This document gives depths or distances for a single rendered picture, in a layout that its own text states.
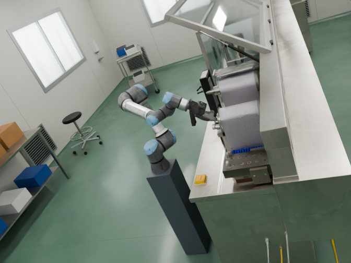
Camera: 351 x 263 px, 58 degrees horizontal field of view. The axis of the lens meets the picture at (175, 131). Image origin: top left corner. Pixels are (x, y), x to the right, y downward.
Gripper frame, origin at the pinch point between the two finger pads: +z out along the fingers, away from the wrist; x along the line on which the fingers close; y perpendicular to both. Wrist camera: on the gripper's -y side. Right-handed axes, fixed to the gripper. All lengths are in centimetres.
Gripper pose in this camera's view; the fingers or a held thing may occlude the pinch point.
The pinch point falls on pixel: (214, 120)
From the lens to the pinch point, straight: 205.0
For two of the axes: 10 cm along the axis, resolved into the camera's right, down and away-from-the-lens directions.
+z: 9.3, 3.8, 0.1
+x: 2.1, -5.4, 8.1
